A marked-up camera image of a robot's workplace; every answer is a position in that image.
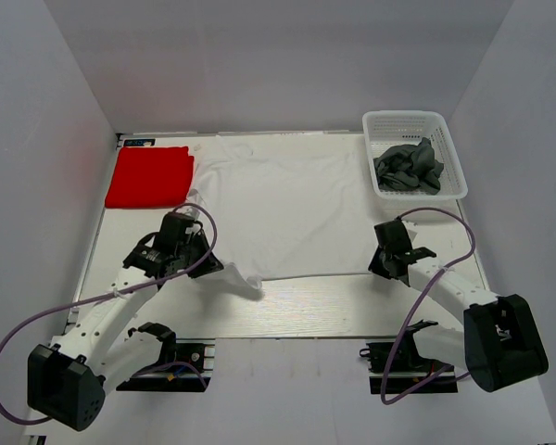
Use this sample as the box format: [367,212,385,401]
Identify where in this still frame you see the white t shirt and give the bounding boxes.
[188,141,376,290]

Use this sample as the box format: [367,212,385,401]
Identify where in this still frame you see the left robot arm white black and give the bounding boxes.
[27,207,223,431]

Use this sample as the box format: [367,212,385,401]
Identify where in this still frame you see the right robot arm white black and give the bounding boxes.
[369,219,549,392]

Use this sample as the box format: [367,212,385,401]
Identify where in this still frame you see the folded red t shirt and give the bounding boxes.
[105,146,195,210]

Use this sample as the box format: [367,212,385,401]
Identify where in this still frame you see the grey t shirt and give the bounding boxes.
[373,137,444,195]

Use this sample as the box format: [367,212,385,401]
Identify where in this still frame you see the blue label sticker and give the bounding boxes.
[123,138,156,147]

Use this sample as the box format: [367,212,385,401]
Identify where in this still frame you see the white plastic basket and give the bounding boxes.
[362,110,468,207]

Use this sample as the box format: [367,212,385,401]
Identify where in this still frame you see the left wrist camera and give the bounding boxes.
[168,211,203,237]

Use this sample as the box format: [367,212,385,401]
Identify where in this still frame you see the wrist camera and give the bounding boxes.
[168,211,203,237]
[402,221,418,243]

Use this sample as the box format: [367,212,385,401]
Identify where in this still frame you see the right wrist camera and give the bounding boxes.
[402,221,418,243]

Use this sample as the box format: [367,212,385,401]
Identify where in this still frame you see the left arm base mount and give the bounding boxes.
[116,322,215,393]

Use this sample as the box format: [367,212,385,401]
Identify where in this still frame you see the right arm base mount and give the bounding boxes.
[359,321,458,396]

